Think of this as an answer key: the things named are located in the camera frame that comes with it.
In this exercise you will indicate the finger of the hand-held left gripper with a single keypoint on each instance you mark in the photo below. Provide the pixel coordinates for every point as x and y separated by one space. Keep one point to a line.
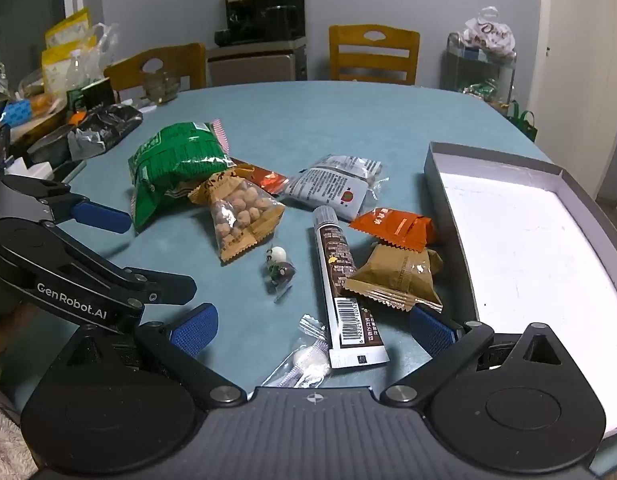
158 287
101 216

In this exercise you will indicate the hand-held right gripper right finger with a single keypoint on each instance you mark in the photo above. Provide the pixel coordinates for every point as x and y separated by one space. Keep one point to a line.
433 331

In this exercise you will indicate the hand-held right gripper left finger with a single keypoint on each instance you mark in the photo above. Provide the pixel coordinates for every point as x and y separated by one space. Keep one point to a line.
194 329

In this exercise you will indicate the green snack bag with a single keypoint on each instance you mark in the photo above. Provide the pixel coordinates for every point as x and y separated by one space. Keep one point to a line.
178 160

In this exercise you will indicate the clear orange peanut bag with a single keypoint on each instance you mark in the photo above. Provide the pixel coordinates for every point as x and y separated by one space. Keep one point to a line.
238 215

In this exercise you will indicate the orange snack packet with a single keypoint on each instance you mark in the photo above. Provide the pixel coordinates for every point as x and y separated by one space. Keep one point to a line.
393 227

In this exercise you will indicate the grey cardboard box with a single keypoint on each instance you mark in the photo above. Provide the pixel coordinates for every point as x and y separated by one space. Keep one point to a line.
528 240

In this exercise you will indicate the red-orange stick packet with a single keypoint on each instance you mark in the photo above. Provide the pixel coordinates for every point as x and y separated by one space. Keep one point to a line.
268 180

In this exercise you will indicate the white grey snack packet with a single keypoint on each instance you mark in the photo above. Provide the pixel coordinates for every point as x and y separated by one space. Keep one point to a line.
328 185

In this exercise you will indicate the golden brown snack packet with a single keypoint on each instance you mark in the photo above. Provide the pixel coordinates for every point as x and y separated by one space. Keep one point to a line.
396 275

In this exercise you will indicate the black silver foil bag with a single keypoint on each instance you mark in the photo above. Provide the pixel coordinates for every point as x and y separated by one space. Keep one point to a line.
106 127

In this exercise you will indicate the long silver brown packet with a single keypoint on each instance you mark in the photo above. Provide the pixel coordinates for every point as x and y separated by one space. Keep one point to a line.
341 280

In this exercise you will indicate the small panda candy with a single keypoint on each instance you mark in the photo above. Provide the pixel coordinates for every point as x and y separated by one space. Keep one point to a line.
279 265

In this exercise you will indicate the clear wrapped white candy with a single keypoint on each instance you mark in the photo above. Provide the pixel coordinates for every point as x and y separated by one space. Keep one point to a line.
303 360

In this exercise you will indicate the green black box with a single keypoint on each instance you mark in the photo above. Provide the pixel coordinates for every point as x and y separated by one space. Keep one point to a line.
91 92

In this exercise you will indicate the blue sponge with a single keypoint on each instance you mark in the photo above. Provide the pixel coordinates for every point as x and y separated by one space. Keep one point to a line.
16 112

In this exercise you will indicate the glass jar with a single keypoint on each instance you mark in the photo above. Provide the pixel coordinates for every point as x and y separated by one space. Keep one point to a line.
161 86

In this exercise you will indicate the wooden chair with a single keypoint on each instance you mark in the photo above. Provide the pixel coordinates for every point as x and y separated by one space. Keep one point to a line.
133 67
373 52

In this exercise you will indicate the yellow paper bag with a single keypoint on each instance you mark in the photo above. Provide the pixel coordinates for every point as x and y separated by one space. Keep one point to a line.
66 27
58 67

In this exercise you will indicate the green tote bag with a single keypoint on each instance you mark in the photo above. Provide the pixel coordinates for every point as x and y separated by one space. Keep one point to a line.
523 122

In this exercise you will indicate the white door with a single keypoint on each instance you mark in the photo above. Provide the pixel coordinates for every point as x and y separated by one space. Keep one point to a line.
578 85

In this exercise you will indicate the white plastic bag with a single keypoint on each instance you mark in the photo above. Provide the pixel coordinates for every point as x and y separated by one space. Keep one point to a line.
488 32

